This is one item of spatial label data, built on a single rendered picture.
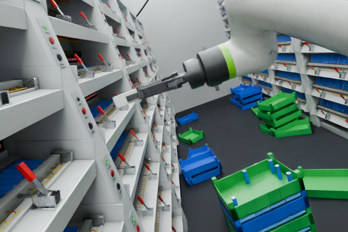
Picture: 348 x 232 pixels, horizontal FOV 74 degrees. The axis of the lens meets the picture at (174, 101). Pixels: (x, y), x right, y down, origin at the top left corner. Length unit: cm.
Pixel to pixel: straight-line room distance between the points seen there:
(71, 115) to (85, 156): 11
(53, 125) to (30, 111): 15
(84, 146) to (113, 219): 21
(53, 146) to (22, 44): 25
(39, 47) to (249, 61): 48
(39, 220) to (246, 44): 52
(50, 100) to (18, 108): 10
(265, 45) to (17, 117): 51
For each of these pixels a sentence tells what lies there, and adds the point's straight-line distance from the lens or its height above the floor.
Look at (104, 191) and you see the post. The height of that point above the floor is 78.
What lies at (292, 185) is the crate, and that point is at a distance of 103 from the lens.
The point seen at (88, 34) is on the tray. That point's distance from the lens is 100.
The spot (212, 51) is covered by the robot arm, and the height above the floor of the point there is 102.
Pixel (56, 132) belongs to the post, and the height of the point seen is 97.
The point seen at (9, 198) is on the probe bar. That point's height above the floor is 92.
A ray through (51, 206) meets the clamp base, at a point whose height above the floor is 88.
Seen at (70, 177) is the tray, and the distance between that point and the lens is 57.
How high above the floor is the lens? 105
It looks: 11 degrees down
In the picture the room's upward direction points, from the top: 20 degrees counter-clockwise
